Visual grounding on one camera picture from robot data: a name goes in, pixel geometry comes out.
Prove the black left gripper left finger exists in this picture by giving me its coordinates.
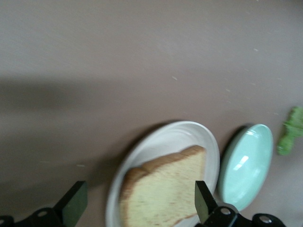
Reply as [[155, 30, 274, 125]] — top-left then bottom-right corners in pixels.
[[0, 181, 89, 227]]

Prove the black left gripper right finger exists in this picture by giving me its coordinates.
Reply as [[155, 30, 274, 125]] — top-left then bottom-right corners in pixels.
[[194, 180, 286, 227]]

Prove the light crust bread slice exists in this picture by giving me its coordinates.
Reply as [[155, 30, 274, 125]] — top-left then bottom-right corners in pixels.
[[119, 145, 206, 227]]

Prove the green lettuce leaf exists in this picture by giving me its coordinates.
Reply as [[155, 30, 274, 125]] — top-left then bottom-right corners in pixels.
[[276, 106, 303, 156]]

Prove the mint green plate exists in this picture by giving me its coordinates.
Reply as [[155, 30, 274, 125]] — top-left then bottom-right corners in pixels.
[[217, 123, 274, 212]]

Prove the beige plate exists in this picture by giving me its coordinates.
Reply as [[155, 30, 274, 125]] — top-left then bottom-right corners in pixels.
[[105, 121, 221, 227]]

